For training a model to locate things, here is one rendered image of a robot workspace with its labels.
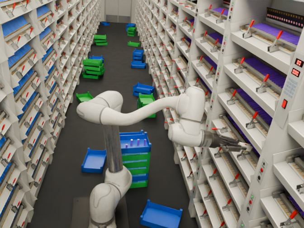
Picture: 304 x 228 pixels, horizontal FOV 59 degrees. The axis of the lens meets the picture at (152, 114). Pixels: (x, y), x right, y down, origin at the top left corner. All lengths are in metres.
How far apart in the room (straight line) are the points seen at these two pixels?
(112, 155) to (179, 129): 0.65
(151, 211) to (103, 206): 0.71
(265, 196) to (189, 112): 0.50
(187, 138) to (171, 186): 1.40
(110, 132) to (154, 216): 0.94
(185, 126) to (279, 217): 0.53
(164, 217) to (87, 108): 1.23
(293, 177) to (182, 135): 0.48
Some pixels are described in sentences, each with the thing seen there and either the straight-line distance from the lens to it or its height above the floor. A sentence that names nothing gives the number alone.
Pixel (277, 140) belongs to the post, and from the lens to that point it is 1.18.
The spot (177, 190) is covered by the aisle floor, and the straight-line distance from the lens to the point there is 2.60.
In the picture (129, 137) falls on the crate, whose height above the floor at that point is 0.43.
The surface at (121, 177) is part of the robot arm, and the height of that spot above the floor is 0.54.
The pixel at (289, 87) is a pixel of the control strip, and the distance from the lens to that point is 1.11.
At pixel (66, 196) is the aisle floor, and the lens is 2.53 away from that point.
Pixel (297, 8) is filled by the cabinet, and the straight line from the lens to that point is 1.52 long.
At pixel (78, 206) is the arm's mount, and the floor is 0.27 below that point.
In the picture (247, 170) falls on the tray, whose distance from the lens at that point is 1.44.
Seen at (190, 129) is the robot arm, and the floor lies 1.13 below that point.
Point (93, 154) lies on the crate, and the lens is 2.95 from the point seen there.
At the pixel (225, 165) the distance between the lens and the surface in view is 1.74.
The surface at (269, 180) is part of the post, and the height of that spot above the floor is 1.03.
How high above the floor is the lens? 1.76
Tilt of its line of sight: 28 degrees down
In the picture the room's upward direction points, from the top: 5 degrees clockwise
